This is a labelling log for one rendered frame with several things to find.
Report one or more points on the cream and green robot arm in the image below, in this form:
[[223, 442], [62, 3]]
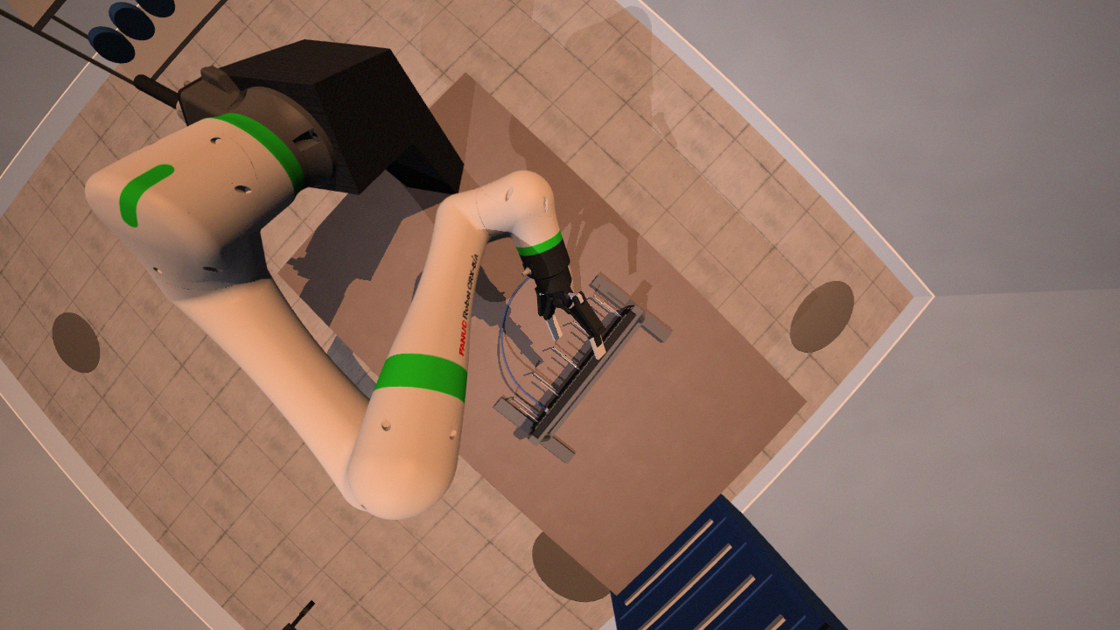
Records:
[[191, 206]]

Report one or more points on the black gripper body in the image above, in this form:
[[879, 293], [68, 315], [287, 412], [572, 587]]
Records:
[[558, 286]]

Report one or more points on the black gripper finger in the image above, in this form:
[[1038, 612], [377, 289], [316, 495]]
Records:
[[587, 318], [547, 310]]

